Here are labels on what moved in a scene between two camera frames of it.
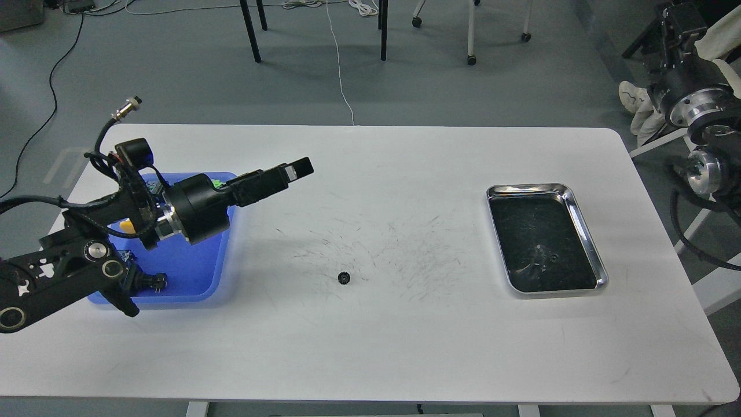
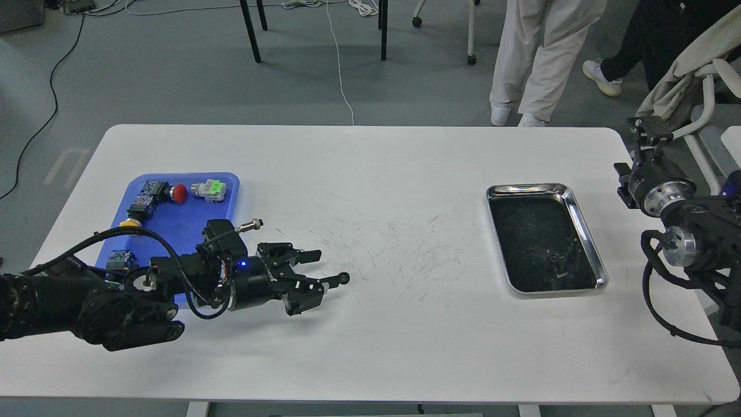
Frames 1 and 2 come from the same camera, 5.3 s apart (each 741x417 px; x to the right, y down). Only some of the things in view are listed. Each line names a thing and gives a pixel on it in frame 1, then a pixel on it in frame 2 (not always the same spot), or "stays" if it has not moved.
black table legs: x=382 y=16 stays
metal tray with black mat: x=544 y=245 stays
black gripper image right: x=694 y=87 -> x=655 y=186
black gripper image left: x=202 y=209 -> x=253 y=284
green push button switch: x=135 y=280 -> x=117 y=269
